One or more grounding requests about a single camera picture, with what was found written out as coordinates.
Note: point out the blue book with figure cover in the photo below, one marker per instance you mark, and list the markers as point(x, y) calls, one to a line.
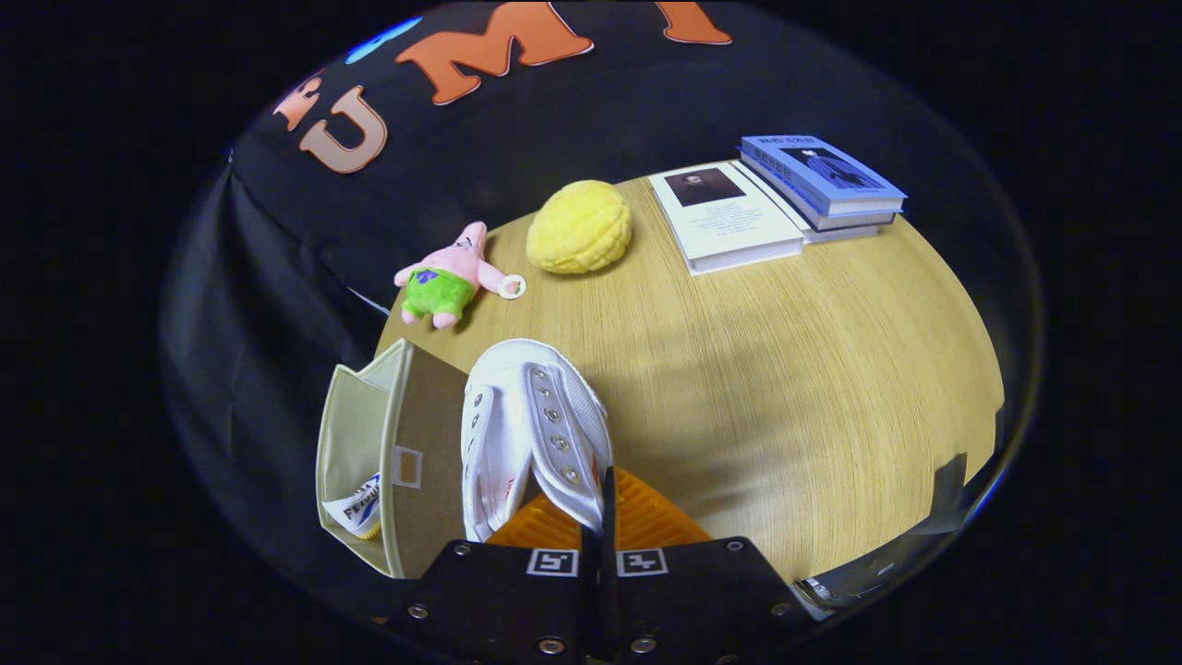
point(822, 171)

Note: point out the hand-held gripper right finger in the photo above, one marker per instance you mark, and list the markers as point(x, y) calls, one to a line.
point(611, 531)

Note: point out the white canvas shoe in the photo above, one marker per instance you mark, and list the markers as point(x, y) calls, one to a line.
point(531, 434)
point(355, 508)

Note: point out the thin white book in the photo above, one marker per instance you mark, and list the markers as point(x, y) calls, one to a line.
point(845, 235)

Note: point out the yellow plush bread toy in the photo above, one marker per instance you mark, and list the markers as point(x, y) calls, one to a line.
point(580, 226)

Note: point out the beige fabric storage box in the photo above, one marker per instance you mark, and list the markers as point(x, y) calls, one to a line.
point(429, 416)

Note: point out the white book with portrait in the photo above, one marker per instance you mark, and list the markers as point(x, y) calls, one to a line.
point(729, 217)

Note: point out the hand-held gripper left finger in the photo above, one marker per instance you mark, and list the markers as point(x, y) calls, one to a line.
point(499, 591)

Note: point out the blue spined book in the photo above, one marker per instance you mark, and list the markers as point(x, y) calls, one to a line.
point(859, 223)

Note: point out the pink starfish plush toy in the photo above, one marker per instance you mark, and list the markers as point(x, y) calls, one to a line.
point(462, 263)

